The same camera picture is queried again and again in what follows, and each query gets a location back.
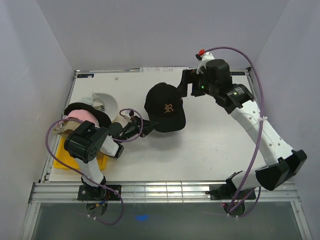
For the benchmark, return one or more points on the black logo sticker right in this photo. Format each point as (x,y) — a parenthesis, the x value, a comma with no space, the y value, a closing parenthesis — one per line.
(237,73)

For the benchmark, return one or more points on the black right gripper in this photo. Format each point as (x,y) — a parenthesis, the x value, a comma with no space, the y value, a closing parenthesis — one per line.
(189,76)

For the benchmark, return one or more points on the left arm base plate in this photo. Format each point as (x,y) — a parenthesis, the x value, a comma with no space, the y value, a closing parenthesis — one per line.
(86,195)

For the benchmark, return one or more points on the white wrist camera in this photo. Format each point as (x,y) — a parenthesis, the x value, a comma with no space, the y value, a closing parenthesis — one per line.
(127,114)
(203,58)

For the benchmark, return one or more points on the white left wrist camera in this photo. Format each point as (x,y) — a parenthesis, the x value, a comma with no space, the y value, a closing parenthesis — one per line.
(127,114)

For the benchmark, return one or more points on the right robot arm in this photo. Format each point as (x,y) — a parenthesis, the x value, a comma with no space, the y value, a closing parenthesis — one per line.
(282,162)

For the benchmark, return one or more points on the white cap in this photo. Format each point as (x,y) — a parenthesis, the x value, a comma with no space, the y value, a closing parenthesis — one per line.
(103,102)

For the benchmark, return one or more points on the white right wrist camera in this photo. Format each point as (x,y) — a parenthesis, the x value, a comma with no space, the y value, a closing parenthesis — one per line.
(203,58)

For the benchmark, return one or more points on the yellow tray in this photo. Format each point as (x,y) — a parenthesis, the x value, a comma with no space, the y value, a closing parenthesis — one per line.
(65,158)

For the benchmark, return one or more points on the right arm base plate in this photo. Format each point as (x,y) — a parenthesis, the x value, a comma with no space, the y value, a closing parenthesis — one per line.
(226,192)

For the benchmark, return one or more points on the aluminium table frame rail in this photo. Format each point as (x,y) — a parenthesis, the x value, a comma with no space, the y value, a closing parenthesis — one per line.
(155,192)

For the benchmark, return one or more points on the black cap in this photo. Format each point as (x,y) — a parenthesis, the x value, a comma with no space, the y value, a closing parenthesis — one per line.
(164,105)
(104,120)

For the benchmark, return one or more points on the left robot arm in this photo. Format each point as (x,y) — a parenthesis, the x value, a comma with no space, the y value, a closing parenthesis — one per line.
(87,141)

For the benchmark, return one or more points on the beige cap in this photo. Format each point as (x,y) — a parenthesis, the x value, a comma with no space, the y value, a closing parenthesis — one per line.
(66,128)

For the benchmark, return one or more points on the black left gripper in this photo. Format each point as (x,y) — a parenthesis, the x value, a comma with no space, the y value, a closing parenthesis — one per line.
(148,126)

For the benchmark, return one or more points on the paper sheet at back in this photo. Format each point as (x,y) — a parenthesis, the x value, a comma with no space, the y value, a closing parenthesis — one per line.
(166,69)

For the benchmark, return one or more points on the pink cap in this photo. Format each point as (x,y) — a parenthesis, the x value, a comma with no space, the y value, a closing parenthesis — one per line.
(83,115)

